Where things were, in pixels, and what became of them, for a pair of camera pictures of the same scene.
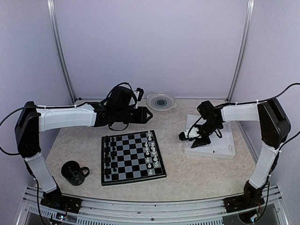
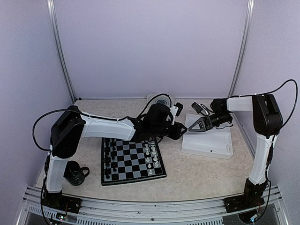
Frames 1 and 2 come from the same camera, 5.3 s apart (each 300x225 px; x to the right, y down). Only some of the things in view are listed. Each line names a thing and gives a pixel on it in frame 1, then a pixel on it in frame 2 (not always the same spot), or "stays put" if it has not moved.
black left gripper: [139, 120] -> [176, 133]
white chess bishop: [153, 147] stays put
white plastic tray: [222, 147] stays put
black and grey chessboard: [131, 158] stays put
